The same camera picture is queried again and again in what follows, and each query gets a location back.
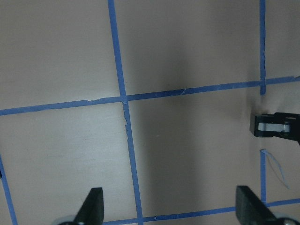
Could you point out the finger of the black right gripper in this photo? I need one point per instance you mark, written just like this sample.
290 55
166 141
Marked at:
280 124

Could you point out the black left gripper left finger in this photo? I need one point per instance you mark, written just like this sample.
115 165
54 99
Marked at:
92 210

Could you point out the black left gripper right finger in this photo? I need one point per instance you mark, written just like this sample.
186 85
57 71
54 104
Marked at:
250 210

